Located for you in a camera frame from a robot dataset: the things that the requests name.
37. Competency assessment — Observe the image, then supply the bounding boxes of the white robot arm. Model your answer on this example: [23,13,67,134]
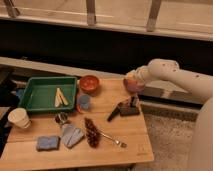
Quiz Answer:
[123,59,213,103]

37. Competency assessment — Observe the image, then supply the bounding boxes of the orange bowl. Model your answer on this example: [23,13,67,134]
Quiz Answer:
[79,75,100,94]

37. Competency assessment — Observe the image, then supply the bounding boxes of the blue cup on plate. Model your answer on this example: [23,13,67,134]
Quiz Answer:
[76,94,91,113]

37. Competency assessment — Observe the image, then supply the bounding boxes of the purple bowl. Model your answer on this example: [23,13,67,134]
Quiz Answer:
[123,77,145,93]

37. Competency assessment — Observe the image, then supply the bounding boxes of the yellow banana pieces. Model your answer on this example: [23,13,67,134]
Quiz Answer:
[55,88,68,107]

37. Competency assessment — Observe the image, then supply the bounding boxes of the blue sponge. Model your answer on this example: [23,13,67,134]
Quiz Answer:
[36,136,60,151]

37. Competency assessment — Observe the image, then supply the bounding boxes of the black rectangular block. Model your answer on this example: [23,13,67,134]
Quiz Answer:
[120,107,140,116]

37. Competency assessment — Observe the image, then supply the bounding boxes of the brown grape bunch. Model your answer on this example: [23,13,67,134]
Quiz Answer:
[84,118,100,148]

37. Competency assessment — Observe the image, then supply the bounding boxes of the white paper cup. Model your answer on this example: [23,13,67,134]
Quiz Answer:
[8,108,31,129]

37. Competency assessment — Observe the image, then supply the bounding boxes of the black handled tool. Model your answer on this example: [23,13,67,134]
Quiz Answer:
[107,96,139,122]

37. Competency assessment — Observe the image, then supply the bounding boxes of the silver fork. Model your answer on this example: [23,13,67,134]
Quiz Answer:
[100,132,127,148]

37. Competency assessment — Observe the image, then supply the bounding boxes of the small metal can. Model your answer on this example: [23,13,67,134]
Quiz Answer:
[55,112,68,126]

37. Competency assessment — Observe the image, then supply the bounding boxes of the grey folded cloth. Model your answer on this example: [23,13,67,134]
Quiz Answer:
[61,124,84,148]

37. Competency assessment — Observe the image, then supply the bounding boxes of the green plastic tray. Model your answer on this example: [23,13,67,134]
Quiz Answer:
[19,77,77,113]

